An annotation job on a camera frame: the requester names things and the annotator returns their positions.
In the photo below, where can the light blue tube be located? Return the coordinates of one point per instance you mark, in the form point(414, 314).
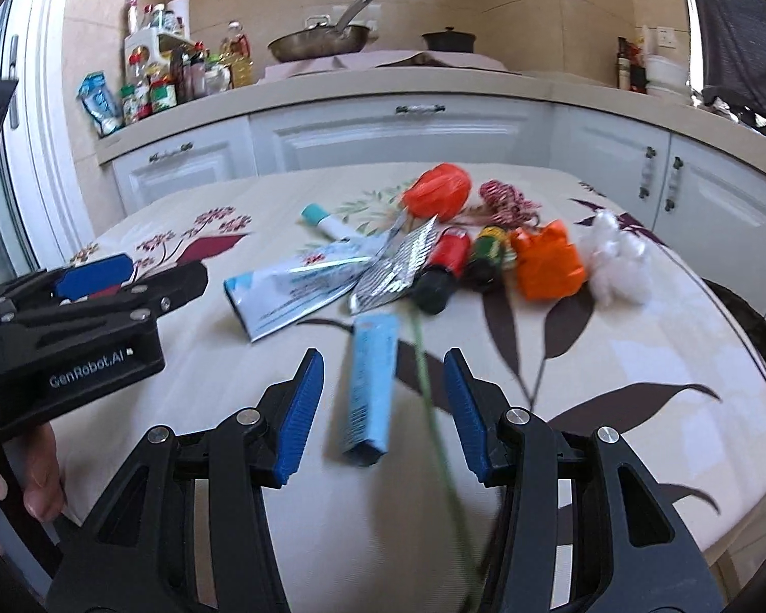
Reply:
point(370, 394)

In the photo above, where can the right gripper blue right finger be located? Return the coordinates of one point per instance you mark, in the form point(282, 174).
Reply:
point(631, 549)

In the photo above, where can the large white blue tube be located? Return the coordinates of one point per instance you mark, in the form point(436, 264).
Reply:
point(268, 299)

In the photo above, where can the white cabinet door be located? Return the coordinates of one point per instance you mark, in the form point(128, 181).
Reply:
point(714, 217)

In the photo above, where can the white teal small tube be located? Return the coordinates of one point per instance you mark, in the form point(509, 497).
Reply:
point(328, 224)

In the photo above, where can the dark sauce bottle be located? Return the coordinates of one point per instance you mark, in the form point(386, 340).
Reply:
point(623, 65)

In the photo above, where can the black pot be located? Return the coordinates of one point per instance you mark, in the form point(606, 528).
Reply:
point(449, 40)

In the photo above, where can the white plastic bag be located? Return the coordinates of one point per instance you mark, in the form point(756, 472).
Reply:
point(617, 262)

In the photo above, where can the crumpled red plastic bag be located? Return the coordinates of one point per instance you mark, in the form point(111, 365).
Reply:
point(440, 192)

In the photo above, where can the red small bottle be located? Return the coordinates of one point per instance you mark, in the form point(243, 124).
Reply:
point(440, 277)

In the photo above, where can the white stacked bowls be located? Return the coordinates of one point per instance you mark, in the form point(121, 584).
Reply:
point(668, 79)

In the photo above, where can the blue snack bag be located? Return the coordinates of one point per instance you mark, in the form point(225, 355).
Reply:
point(99, 104)

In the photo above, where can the person's left hand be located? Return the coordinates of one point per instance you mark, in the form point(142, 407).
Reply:
point(43, 493)

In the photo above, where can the pink stove cover cloth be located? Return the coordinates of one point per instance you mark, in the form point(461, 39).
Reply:
point(357, 62)

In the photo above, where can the orange wrapper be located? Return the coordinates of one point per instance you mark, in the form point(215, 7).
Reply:
point(548, 265)

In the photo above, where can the green yellow small bottle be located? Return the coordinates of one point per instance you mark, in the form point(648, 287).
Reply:
point(484, 269)

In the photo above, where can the floral tablecloth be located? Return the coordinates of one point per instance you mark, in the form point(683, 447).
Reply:
point(677, 378)

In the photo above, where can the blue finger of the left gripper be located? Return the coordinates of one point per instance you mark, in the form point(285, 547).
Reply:
point(30, 302)
point(94, 278)

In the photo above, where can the cooking oil bottle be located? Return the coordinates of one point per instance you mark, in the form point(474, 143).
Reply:
point(237, 55)

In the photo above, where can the steel wok pan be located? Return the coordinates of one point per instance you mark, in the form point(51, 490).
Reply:
point(325, 39)

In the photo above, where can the red white twine bundle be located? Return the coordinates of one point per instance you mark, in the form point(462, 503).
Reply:
point(504, 205)

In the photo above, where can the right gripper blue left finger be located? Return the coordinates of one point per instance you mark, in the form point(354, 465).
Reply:
point(134, 552)

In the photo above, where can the silver blister pack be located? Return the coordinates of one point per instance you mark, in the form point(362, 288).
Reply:
point(392, 276)

